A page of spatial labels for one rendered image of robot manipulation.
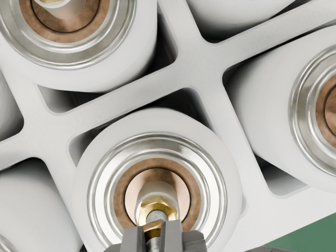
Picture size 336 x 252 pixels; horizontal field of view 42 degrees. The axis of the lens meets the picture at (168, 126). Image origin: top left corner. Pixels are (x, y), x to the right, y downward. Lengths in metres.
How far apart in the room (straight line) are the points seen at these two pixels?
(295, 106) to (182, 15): 0.11
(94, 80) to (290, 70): 0.11
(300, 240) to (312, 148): 0.30
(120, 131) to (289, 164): 0.10
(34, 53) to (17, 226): 0.10
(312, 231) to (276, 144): 0.30
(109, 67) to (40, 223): 0.10
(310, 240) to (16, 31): 0.40
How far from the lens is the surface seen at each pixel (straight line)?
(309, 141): 0.25
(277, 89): 0.25
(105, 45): 0.24
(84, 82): 0.24
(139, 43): 0.24
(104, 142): 0.24
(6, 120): 0.35
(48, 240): 0.28
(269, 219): 0.33
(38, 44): 0.24
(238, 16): 0.30
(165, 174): 0.24
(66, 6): 0.22
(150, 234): 0.17
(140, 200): 0.21
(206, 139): 0.24
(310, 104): 0.25
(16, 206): 0.28
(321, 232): 0.54
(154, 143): 0.23
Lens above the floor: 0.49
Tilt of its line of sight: 86 degrees down
